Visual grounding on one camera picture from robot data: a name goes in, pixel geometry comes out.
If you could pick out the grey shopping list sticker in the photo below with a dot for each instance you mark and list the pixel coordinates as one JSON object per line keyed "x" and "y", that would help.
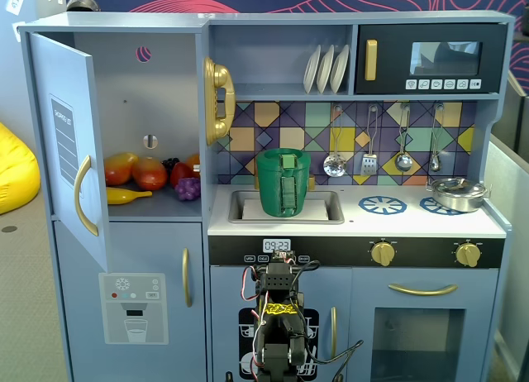
{"x": 64, "y": 142}

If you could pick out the gold stove knob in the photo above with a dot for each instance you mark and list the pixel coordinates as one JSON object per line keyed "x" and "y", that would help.
{"x": 468, "y": 255}
{"x": 382, "y": 254}

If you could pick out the blue toy kitchen unit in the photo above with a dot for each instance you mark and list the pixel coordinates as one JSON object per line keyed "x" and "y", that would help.
{"x": 413, "y": 227}

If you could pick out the orange toy fruit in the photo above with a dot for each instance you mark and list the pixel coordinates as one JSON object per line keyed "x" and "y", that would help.
{"x": 193, "y": 160}

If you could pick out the grey toy sink basin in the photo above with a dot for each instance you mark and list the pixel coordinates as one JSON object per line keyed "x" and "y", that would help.
{"x": 235, "y": 208}

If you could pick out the water dispenser sticker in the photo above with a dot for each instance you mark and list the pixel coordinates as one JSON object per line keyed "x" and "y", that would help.
{"x": 136, "y": 316}

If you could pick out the yellow tape band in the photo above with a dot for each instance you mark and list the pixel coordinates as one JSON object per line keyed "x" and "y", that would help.
{"x": 281, "y": 308}

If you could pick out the metal slotted spatula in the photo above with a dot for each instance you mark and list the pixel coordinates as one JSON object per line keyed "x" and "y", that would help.
{"x": 368, "y": 165}

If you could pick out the digital clock display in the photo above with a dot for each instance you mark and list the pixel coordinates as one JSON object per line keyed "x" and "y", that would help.
{"x": 276, "y": 245}

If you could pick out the purple toy grapes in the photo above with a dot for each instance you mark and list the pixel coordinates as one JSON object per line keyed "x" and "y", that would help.
{"x": 188, "y": 189}

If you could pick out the green plastic printed cup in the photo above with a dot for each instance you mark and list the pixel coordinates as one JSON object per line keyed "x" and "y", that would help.
{"x": 270, "y": 183}

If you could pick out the dark toy blackberries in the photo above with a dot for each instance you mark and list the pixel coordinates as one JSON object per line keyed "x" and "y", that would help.
{"x": 169, "y": 163}

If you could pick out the blue oven door with window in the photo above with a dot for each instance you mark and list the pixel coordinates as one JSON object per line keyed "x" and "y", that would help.
{"x": 363, "y": 299}

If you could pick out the yellow bean bag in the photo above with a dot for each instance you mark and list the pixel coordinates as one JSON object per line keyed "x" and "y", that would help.
{"x": 16, "y": 175}

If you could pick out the black toy microwave door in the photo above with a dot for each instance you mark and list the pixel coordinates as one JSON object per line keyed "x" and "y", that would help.
{"x": 388, "y": 34}

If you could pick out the steel bowl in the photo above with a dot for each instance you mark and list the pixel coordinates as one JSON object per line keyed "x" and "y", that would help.
{"x": 82, "y": 3}

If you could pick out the blue fridge door with dispenser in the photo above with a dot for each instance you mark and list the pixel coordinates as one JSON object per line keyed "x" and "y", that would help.
{"x": 136, "y": 249}

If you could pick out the black dishwasher sticker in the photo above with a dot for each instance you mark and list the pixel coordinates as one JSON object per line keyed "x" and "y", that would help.
{"x": 244, "y": 322}

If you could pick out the gold toy faucet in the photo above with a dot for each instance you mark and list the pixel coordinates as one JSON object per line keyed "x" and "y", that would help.
{"x": 311, "y": 182}

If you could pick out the metal skimmer spoon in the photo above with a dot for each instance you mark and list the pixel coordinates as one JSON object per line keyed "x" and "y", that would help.
{"x": 334, "y": 165}

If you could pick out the steel toy pot with lid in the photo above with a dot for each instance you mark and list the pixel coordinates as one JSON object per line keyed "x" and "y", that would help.
{"x": 458, "y": 196}

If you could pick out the red toy apple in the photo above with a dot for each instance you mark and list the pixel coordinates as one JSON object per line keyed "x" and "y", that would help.
{"x": 181, "y": 173}

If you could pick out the yellow toy banana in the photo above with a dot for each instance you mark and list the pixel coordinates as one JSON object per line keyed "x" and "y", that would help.
{"x": 122, "y": 196}

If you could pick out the blue cabinet door with list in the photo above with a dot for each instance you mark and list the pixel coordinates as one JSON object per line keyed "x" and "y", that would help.
{"x": 49, "y": 68}

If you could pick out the metal ladle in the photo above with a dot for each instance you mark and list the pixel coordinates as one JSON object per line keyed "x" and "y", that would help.
{"x": 403, "y": 162}

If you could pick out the red yellow toy mango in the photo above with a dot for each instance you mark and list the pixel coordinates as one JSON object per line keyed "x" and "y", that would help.
{"x": 117, "y": 169}
{"x": 149, "y": 175}

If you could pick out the white toy plate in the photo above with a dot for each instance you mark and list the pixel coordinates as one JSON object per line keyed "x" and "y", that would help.
{"x": 310, "y": 70}
{"x": 324, "y": 72}
{"x": 339, "y": 70}

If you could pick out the gold toy telephone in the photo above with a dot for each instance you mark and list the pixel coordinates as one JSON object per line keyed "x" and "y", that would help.
{"x": 223, "y": 74}

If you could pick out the grey partition panel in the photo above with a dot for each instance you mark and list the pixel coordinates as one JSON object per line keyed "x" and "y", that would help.
{"x": 510, "y": 233}

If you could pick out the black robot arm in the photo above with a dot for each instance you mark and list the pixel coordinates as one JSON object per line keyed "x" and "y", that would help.
{"x": 279, "y": 280}

